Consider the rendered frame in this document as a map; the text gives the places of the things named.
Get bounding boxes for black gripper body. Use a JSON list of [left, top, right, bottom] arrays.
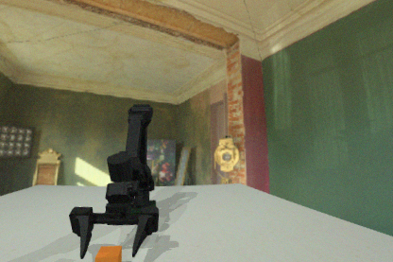
[[69, 203, 159, 234]]

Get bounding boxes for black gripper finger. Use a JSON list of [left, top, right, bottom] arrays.
[[74, 215, 92, 259], [132, 215, 153, 257]]

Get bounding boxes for orange block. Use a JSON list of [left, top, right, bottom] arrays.
[[94, 246, 122, 262]]

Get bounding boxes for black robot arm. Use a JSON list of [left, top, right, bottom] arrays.
[[105, 104, 154, 209]]

